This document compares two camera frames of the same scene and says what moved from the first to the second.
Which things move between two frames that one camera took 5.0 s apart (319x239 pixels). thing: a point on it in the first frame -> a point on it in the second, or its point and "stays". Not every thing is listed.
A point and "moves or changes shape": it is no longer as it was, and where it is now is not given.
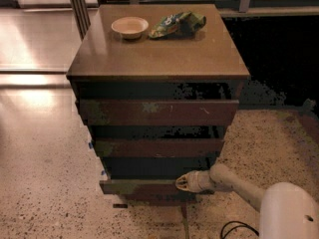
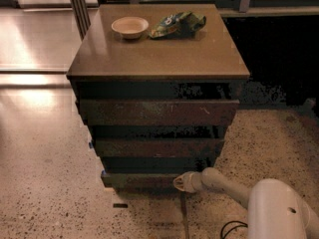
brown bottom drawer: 153,191 moves or changes shape
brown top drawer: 159,112 stays
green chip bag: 183,24 stays
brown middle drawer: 160,146 stays
